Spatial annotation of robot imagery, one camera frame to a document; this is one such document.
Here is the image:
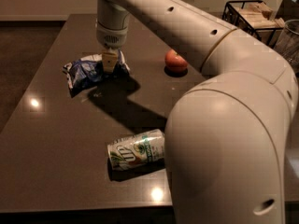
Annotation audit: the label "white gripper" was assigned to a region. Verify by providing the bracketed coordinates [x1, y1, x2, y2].
[96, 0, 130, 74]

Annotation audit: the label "blue chip bag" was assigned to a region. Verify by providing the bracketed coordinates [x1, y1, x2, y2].
[63, 49, 130, 97]

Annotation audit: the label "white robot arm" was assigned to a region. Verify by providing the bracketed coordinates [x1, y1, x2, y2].
[98, 0, 298, 224]

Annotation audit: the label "7up can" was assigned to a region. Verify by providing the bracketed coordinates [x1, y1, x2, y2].
[107, 129, 164, 171]

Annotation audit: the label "red apple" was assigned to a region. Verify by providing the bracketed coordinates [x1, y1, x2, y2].
[164, 49, 188, 74]

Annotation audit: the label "snack packets in basket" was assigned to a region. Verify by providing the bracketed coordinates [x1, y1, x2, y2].
[233, 2, 286, 45]

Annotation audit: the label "clear glass cup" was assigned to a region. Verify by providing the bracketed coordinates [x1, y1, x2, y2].
[274, 20, 299, 74]

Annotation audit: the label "black wire basket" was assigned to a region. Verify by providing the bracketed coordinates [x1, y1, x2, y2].
[222, 0, 285, 46]

